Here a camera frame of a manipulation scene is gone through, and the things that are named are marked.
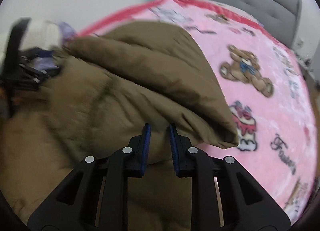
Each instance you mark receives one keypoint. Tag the brown puffer jacket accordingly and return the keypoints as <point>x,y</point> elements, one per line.
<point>110,86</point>

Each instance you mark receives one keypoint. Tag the lavender knit sweater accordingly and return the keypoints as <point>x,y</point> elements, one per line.
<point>66,30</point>

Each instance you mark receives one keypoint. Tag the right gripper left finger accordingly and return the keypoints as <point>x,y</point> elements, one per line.
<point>127,162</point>

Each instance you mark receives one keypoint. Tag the cream fleece garment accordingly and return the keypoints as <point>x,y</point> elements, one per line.
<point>27,46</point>

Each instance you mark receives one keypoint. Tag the pink cartoon fleece blanket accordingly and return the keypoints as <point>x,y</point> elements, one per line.
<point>263,86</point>

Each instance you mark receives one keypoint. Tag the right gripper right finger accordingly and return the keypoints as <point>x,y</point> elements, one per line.
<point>194,163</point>

